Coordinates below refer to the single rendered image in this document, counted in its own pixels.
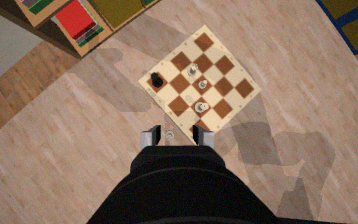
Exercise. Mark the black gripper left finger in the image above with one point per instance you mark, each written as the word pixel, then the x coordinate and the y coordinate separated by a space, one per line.
pixel 151 137

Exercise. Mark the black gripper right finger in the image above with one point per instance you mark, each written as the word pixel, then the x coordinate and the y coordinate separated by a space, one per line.
pixel 203 137

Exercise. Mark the black chess piece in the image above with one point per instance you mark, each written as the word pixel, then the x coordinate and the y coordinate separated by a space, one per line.
pixel 157 81

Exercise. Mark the wooden chessboard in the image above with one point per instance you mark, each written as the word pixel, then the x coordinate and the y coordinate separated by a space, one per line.
pixel 228 90

